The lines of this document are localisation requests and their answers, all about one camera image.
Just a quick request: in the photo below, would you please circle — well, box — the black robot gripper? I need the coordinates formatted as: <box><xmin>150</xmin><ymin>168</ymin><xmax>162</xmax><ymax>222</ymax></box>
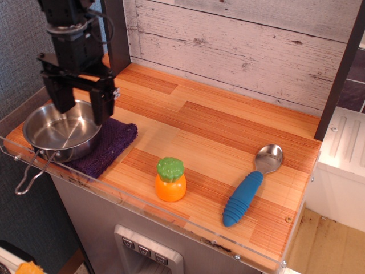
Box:
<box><xmin>38</xmin><ymin>27</ymin><xmax>120</xmax><ymax>125</ymax></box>

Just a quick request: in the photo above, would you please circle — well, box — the silver pot with wire handle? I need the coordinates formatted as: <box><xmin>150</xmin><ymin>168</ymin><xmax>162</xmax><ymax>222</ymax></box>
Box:
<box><xmin>15</xmin><ymin>100</ymin><xmax>102</xmax><ymax>195</ymax></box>

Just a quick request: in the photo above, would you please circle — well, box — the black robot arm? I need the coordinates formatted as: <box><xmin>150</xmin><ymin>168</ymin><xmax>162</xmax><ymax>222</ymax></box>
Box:
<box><xmin>38</xmin><ymin>1</ymin><xmax>119</xmax><ymax>125</ymax></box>

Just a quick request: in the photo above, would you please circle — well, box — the orange toy carrot green top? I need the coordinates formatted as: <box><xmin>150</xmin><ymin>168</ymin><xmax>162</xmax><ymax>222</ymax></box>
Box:
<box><xmin>155</xmin><ymin>157</ymin><xmax>187</xmax><ymax>202</ymax></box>

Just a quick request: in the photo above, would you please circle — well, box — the purple knitted cloth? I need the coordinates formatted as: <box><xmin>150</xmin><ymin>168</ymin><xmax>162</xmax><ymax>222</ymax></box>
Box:
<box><xmin>66</xmin><ymin>118</ymin><xmax>138</xmax><ymax>179</ymax></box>

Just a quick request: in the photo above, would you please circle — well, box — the clear acrylic table guard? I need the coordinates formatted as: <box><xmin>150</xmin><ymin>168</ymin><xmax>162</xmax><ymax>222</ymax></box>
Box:
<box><xmin>0</xmin><ymin>85</ymin><xmax>306</xmax><ymax>272</ymax></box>

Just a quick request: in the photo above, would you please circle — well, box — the grey toy fridge cabinet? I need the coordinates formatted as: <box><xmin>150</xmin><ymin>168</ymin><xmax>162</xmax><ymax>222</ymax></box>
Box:
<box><xmin>52</xmin><ymin>176</ymin><xmax>258</xmax><ymax>273</ymax></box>

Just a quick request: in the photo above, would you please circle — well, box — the silver dispenser panel with buttons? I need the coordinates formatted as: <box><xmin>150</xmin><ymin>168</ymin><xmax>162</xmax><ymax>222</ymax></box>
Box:
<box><xmin>114</xmin><ymin>224</ymin><xmax>184</xmax><ymax>273</ymax></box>

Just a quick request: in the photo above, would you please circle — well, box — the yellow object bottom left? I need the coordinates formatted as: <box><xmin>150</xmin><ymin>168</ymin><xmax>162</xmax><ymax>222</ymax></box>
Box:
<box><xmin>15</xmin><ymin>261</ymin><xmax>44</xmax><ymax>274</ymax></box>

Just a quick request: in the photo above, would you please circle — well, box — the white toy sink unit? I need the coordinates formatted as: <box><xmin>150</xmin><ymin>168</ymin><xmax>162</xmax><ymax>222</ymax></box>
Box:
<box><xmin>305</xmin><ymin>107</ymin><xmax>364</xmax><ymax>231</ymax></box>

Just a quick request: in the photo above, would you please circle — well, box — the dark left shelf post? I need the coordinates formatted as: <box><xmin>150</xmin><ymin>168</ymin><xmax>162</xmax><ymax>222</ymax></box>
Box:
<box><xmin>100</xmin><ymin>0</ymin><xmax>131</xmax><ymax>75</ymax></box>

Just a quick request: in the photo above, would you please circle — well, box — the dark shelf post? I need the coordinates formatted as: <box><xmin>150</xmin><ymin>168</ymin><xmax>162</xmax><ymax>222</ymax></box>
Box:
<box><xmin>314</xmin><ymin>1</ymin><xmax>364</xmax><ymax>141</ymax></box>
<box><xmin>100</xmin><ymin>0</ymin><xmax>131</xmax><ymax>75</ymax></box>

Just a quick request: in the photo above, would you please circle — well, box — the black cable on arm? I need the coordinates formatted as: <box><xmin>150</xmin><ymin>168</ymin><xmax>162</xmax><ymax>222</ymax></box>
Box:
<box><xmin>85</xmin><ymin>8</ymin><xmax>115</xmax><ymax>45</ymax></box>

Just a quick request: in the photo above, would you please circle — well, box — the spoon with blue handle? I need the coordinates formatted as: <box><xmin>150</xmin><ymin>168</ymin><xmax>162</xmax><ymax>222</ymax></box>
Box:
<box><xmin>222</xmin><ymin>144</ymin><xmax>283</xmax><ymax>227</ymax></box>

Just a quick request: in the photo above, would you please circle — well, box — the dark right shelf post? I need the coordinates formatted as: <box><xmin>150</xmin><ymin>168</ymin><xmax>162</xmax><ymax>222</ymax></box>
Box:
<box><xmin>314</xmin><ymin>1</ymin><xmax>364</xmax><ymax>141</ymax></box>

